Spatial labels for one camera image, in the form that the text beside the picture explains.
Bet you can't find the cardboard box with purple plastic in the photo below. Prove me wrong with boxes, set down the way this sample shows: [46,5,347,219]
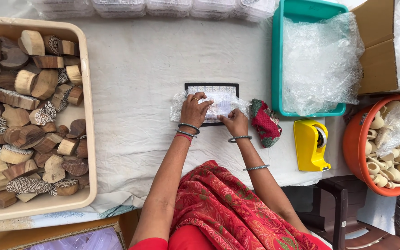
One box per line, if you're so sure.
[7,222,128,250]

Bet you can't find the black framed patterned tray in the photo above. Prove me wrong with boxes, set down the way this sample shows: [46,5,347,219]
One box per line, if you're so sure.
[185,83,239,127]

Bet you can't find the small clear bubble wrap piece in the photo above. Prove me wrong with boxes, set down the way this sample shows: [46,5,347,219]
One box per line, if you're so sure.
[170,90,251,124]

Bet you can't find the red patterned sari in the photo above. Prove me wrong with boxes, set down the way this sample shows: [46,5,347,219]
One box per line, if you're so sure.
[170,160,332,250]

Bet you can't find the beige plastic tray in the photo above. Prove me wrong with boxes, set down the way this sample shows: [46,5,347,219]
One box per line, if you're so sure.
[0,15,98,224]

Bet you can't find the person's right hand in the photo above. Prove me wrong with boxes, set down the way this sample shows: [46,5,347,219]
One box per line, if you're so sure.
[217,108,249,138]

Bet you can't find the brown cardboard carton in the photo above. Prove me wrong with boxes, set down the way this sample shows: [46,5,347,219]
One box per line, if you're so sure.
[350,0,400,96]

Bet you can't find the clear plastic bag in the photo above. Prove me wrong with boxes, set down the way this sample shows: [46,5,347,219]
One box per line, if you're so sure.
[375,98,400,158]

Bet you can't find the green bangle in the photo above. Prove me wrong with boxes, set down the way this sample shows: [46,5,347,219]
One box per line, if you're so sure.
[227,135,253,144]
[242,164,270,172]
[174,129,198,139]
[178,122,201,135]

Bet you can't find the brown plastic chair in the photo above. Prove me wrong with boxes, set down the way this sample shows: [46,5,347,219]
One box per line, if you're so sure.
[297,175,400,250]

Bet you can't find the plain red blouse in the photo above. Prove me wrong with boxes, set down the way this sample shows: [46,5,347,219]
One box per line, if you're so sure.
[129,225,219,250]

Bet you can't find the teal plastic tray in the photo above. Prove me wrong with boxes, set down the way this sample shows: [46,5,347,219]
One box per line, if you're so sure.
[271,0,349,118]

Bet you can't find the person's left hand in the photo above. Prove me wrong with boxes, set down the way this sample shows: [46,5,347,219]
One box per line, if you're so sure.
[180,92,215,129]

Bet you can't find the pile of wooden printing blocks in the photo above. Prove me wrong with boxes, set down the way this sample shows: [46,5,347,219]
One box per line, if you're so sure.
[0,30,90,209]

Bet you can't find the row of clear plastic boxes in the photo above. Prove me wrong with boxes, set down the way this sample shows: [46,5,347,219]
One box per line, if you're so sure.
[28,0,277,22]

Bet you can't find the red green patterned cloth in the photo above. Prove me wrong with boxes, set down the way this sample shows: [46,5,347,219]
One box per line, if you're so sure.
[250,99,283,149]

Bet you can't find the orange plastic tub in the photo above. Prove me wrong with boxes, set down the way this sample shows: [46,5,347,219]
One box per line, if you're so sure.
[342,94,400,197]

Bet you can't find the yellow tape dispenser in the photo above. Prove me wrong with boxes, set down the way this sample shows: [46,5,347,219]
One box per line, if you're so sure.
[293,119,332,172]

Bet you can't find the white table cloth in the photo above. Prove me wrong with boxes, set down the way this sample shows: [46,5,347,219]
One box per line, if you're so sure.
[0,0,360,234]

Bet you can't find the red wrist thread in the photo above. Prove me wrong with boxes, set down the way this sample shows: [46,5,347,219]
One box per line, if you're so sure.
[174,134,194,144]

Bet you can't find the heap of bubble wrap sheets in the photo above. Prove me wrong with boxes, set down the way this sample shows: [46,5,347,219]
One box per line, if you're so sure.
[281,12,365,117]

